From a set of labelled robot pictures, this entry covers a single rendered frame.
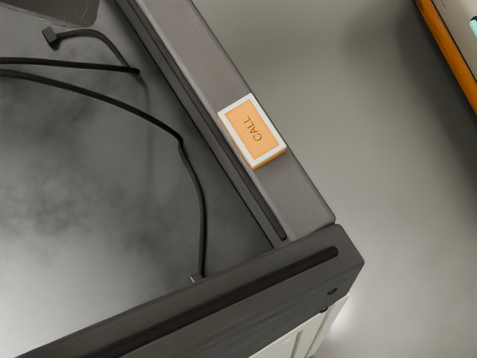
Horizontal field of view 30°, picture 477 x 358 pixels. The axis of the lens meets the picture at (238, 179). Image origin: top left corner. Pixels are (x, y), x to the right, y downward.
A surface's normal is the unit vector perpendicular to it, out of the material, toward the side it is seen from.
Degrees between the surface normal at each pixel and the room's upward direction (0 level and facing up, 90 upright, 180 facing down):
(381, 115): 0
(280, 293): 43
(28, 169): 0
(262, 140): 0
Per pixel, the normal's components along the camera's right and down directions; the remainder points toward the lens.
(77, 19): 0.68, 0.08
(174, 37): -0.04, -0.26
